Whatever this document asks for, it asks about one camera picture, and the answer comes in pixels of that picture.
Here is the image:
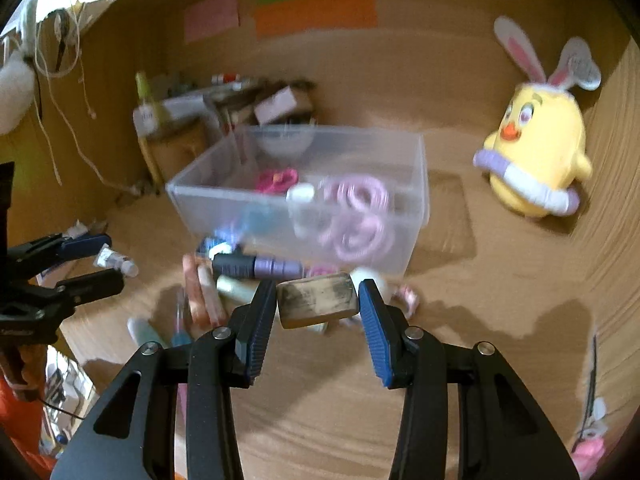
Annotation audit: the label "tan jar with dark lid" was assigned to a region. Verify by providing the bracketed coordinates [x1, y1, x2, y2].
[143, 131, 211, 187]

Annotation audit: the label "white round item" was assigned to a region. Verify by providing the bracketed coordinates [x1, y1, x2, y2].
[350, 266, 388, 301]

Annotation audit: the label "clear tube with white cap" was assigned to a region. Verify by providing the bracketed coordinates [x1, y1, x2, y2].
[95, 243, 140, 278]

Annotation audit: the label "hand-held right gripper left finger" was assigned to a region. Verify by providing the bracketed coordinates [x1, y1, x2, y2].
[50, 280, 278, 480]

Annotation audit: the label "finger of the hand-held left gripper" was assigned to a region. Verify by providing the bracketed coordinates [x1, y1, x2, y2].
[7, 233, 114, 278]
[52, 267, 125, 319]

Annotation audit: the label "blue small item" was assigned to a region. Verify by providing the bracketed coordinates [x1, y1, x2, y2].
[200, 232, 241, 258]

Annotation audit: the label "pink and white small item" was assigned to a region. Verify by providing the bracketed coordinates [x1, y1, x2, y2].
[392, 285, 420, 318]

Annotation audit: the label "pink sticky note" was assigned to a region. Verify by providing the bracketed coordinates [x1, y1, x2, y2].
[184, 0, 240, 44]

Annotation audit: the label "dark hanging hair clip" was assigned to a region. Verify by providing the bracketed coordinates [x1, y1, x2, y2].
[52, 10, 71, 68]

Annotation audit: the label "pale teal tube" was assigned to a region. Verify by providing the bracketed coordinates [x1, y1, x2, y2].
[127, 317, 163, 350]

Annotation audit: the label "pink stick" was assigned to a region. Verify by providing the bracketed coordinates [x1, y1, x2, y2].
[197, 265, 224, 327]

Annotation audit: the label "orange stick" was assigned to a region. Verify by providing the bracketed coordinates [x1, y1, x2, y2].
[182, 254, 206, 323]

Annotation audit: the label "yellow chick plush toy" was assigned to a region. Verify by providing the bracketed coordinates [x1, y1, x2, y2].
[472, 16, 602, 218]

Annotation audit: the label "thin blue stick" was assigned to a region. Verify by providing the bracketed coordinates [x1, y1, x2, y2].
[170, 287, 193, 347]

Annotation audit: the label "orange sticky note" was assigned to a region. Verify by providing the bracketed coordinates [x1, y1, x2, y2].
[254, 0, 377, 39]

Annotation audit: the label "white tape roll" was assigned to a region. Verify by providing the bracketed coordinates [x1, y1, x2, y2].
[286, 183, 317, 204]

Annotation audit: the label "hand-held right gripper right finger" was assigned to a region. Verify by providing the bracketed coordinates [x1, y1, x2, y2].
[358, 279, 581, 480]

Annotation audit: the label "white cord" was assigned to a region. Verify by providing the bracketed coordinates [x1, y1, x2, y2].
[29, 0, 146, 196]

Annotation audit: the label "clear plastic bowl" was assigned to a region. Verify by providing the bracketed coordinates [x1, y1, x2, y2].
[256, 127, 316, 157]

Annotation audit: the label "person's left hand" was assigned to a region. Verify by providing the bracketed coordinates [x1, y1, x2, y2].
[0, 345, 48, 403]

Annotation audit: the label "white fluffy item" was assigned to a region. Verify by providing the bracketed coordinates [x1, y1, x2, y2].
[0, 0, 38, 133]

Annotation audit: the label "pink scissors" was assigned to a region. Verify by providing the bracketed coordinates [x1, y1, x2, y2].
[256, 169, 300, 195]

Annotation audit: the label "stack of books and papers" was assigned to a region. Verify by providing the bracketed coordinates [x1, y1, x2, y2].
[162, 79, 261, 133]

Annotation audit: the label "light green tube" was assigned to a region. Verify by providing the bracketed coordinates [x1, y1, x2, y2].
[216, 275, 258, 306]

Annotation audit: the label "clear plastic storage box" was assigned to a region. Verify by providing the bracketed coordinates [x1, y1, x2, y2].
[165, 124, 431, 277]

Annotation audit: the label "purple and black tube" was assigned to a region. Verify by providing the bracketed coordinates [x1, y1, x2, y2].
[211, 252, 306, 281]

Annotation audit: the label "pink fluffy item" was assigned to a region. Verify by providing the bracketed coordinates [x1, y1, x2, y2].
[572, 435, 608, 478]

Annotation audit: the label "white small box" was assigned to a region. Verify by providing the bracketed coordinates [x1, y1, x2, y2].
[254, 86, 301, 125]

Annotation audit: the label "person's left forearm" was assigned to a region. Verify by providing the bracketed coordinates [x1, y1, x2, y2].
[0, 375, 57, 471]

